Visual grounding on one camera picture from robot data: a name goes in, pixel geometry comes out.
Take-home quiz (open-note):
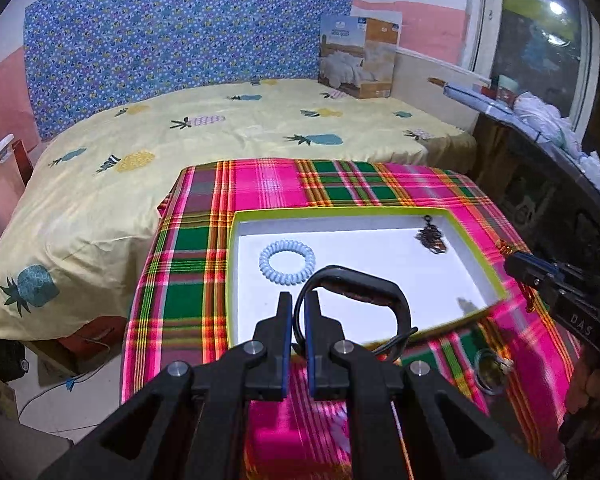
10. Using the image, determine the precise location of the black floor object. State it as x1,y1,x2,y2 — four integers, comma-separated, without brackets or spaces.
0,335,28,388

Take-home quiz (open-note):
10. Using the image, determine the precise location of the light blue spiral hair tie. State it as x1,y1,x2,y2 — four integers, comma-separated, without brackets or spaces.
259,241,317,287

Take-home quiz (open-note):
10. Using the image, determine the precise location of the orange box under bed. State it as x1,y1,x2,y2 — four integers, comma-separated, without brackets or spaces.
57,315,128,366

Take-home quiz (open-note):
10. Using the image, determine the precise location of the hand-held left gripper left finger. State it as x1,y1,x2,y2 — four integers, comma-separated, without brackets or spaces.
39,291,295,480

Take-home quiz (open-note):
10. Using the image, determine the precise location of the cardboard bedding box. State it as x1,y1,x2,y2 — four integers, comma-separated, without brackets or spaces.
317,10,403,100

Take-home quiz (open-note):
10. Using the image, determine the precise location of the teal and red cup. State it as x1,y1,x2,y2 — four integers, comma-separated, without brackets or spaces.
495,74,518,103

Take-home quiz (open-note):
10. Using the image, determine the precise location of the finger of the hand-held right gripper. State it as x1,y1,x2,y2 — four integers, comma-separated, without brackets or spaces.
545,261,581,286
504,251,556,301

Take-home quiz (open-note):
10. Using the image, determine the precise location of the yellow pineapple bed sheet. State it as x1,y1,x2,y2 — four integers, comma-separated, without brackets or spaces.
0,77,478,341

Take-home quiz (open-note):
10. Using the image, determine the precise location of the black wristband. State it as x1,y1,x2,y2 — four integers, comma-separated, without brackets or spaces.
291,265,418,363

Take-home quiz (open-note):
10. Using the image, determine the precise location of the pink green plaid cloth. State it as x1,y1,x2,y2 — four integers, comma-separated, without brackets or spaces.
120,158,581,480

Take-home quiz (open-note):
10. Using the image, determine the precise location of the window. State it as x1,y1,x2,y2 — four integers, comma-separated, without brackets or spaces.
467,0,600,131

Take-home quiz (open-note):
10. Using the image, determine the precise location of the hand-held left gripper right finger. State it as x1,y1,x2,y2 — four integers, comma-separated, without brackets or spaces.
305,290,556,480

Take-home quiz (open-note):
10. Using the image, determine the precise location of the small white cloth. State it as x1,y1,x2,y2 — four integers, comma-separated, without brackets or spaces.
575,150,600,186

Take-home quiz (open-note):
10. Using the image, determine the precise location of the brown beaded charm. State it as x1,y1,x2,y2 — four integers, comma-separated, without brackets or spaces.
416,215,448,255

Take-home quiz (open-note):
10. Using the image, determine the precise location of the dark cabinet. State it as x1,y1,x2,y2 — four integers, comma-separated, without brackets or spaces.
472,110,600,281

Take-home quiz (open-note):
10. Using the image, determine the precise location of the thin floor cable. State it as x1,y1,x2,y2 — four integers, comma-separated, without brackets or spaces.
17,330,111,421

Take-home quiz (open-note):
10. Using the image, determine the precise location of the silver bangle with beads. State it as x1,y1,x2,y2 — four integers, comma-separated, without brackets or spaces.
475,349,513,395

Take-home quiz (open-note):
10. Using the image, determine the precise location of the red orange cord bracelet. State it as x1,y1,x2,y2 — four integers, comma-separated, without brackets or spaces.
497,240,538,313

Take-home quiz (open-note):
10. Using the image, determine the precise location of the white tray with green rim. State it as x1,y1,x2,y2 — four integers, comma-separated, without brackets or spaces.
225,206,508,348

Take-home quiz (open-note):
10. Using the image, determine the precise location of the person's right hand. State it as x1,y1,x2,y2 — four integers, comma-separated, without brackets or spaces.
560,352,600,461

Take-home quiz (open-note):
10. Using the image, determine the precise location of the grey floor object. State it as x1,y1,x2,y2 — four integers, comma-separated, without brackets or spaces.
0,405,76,480

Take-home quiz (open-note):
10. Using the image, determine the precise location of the blue floral headboard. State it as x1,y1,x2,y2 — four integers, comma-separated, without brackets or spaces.
22,0,356,141

